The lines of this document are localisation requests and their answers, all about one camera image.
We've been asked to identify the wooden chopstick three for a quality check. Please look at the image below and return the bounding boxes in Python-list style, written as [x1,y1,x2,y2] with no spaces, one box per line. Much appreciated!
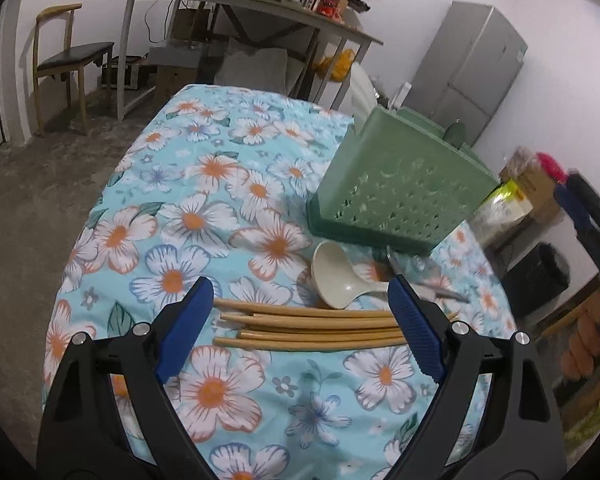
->
[237,328,405,342]

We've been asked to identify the wooden chopstick two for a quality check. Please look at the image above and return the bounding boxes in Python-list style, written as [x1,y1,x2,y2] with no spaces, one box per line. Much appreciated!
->
[221,313,398,330]

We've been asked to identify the wooden chopstick one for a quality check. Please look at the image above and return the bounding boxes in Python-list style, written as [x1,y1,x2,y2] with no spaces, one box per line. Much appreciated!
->
[213,298,393,318]

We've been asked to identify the wooden chopstick four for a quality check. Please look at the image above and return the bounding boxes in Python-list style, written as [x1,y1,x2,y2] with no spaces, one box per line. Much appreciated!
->
[213,337,406,352]

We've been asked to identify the person's right hand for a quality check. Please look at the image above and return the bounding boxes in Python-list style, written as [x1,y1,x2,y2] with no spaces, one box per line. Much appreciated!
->
[560,292,600,380]

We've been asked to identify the cardboard box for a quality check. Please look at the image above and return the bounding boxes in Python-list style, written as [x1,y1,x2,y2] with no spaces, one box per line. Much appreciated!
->
[500,146,560,226]

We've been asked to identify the yellow green rice bag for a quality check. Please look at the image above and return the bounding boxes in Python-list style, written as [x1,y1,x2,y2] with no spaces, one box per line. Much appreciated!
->
[468,180,532,247]

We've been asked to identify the metal utensil on cloth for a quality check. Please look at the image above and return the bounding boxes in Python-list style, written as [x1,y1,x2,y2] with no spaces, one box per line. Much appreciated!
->
[386,246,469,304]

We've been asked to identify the green plastic utensil basket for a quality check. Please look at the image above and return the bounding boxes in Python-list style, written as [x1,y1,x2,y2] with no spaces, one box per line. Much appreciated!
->
[306,106,498,255]

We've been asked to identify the silver refrigerator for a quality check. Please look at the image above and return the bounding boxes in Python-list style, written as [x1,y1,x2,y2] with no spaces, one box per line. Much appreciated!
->
[403,1,528,145]

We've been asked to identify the white box by desk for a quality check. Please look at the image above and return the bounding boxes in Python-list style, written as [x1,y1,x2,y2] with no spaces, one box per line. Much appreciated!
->
[349,62,377,129]

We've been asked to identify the floral blue tablecloth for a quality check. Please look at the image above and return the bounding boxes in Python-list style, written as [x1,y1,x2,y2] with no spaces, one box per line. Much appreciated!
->
[42,83,519,480]

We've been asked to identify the yellow plastic bag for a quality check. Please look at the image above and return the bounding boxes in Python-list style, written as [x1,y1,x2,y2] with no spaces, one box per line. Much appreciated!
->
[313,49,355,82]

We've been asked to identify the grey sack under desk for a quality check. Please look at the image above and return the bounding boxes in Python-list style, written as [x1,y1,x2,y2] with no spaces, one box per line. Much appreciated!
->
[214,38,288,94]

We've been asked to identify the grey wooden desk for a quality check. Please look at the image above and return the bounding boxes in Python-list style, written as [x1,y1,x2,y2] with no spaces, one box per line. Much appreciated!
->
[116,0,382,119]

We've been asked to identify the wooden chair black seat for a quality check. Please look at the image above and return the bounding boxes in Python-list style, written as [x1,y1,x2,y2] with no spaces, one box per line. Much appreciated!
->
[32,2,114,138]

